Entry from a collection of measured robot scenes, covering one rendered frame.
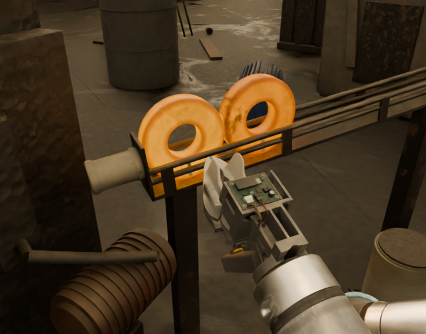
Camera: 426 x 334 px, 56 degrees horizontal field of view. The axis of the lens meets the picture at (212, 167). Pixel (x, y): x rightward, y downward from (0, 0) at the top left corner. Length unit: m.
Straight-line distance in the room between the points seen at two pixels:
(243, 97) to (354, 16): 2.14
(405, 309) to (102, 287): 0.44
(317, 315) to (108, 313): 0.36
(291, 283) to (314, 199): 1.42
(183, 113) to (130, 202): 1.17
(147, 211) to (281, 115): 1.07
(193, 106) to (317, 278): 0.37
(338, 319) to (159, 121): 0.41
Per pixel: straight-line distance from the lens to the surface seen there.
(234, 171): 0.57
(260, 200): 0.48
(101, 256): 0.68
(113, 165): 0.68
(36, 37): 0.77
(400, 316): 0.55
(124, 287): 0.70
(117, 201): 1.83
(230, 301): 1.35
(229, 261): 0.56
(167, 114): 0.67
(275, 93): 0.75
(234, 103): 0.71
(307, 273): 0.44
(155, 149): 0.69
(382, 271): 0.82
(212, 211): 0.53
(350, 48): 2.85
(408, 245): 0.84
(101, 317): 0.68
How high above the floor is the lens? 1.01
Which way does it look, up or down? 30 degrees down
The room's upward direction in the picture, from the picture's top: straight up
